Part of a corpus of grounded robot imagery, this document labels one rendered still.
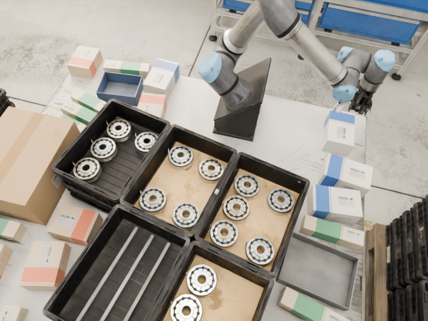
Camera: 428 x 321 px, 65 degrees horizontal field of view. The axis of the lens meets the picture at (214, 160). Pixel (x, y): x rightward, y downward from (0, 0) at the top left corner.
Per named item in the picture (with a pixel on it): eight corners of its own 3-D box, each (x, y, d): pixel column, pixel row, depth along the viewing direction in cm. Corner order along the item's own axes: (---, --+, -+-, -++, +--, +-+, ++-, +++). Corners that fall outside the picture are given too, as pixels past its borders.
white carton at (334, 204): (307, 218, 143) (313, 209, 135) (306, 193, 149) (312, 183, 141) (353, 225, 142) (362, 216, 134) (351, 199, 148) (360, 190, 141)
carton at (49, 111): (92, 134, 161) (88, 126, 156) (83, 142, 158) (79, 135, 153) (53, 114, 166) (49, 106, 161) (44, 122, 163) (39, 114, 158)
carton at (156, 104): (161, 129, 164) (159, 120, 158) (137, 127, 164) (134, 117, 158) (167, 104, 172) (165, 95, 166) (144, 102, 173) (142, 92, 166)
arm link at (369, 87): (363, 69, 131) (385, 73, 130) (358, 78, 135) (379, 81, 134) (363, 82, 127) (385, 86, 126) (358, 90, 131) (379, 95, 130)
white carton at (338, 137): (324, 120, 172) (330, 107, 164) (348, 125, 171) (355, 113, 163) (321, 150, 161) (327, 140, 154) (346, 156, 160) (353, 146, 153)
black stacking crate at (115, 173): (116, 115, 153) (111, 98, 144) (173, 139, 148) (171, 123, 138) (60, 183, 134) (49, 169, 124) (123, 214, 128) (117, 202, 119)
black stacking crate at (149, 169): (174, 139, 148) (172, 123, 138) (235, 165, 142) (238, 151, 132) (123, 214, 128) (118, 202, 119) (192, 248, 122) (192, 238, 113)
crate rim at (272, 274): (238, 153, 134) (239, 149, 132) (309, 183, 128) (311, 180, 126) (192, 241, 114) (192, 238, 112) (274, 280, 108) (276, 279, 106)
